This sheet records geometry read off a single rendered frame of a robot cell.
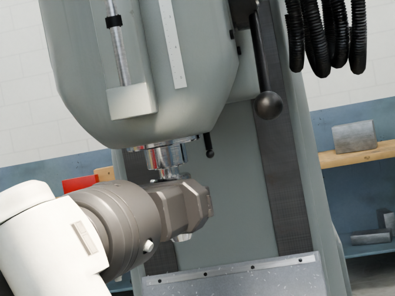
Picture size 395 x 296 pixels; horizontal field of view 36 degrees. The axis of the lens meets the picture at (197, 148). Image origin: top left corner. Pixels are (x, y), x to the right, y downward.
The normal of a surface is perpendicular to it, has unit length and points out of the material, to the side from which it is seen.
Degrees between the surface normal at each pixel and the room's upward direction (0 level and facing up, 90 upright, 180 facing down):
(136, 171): 90
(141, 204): 63
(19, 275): 90
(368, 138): 90
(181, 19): 90
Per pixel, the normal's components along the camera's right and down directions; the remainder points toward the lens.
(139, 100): -0.13, 0.07
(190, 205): -0.44, 0.12
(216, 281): -0.20, -0.37
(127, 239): 0.89, -0.04
